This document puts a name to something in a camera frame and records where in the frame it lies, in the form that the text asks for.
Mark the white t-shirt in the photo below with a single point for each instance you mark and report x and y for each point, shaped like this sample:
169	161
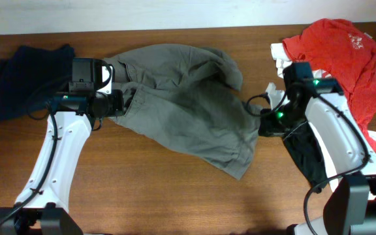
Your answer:
282	61

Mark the grey cargo shorts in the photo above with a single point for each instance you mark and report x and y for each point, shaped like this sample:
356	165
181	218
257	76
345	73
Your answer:
185	98

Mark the red t-shirt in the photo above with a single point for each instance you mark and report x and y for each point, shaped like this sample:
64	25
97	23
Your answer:
339	49

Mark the black garment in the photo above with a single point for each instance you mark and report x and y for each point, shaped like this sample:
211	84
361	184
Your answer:
306	153

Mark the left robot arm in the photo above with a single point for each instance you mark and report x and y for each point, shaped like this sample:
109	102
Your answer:
87	95

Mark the navy blue folded garment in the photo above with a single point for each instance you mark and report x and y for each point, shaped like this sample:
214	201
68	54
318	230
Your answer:
30	77

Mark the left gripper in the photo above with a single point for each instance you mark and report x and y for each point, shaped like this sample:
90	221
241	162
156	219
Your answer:
117	108

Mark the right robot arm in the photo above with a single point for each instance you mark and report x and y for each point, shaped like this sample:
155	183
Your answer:
349	160

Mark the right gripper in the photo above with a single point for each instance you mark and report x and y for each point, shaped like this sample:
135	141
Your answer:
269	128

